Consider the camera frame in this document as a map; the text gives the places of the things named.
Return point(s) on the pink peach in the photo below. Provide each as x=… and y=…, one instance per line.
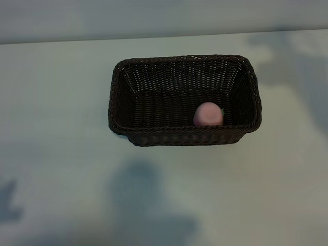
x=208, y=115

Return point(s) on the dark brown wicker basket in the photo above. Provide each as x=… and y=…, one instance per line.
x=166, y=112

